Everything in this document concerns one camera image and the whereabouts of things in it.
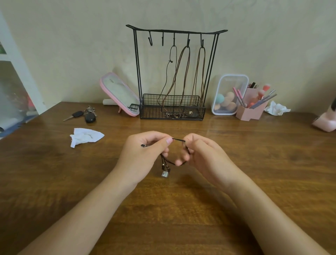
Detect person's right hand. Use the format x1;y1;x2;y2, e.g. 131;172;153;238
175;133;246;194

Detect person's left hand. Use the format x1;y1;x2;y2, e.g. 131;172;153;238
115;131;174;188

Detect black cord necklace with pendant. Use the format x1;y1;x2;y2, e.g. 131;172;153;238
141;138;191;178

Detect person's right forearm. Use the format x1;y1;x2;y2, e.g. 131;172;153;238
225;173;332;255

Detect person's left forearm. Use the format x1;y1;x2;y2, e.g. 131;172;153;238
18;168;137;255

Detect small metal jewelry pieces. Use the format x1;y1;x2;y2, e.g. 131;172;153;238
165;111;195;119

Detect pink desk organizer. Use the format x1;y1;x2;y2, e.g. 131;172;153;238
235;87;269;122

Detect pink pens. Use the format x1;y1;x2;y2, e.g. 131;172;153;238
233;87;247;108

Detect pink framed mirror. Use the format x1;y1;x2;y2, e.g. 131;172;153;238
99;72;141;117

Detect flat white tissue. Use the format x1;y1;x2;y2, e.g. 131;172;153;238
70;128;105;148

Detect clear plastic container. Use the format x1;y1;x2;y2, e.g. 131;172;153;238
211;74;249;116

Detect crumpled white tissue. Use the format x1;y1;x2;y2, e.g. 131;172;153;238
264;101;291;116

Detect black car key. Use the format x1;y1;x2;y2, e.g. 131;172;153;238
63;111;84;122

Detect pink tipped makeup brush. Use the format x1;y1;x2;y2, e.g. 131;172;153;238
258;84;271;101

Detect pink and black object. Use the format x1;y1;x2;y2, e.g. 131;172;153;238
312;97;336;132

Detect brown cord necklace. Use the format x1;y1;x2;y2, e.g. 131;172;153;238
161;46;191;113
190;46;206;106

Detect thin black cord necklace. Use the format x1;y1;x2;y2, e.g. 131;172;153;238
157;45;177;106

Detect silver handled makeup brushes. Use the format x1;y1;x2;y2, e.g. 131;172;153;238
249;89;278;109

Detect black wire jewelry stand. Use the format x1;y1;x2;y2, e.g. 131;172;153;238
126;24;228;121

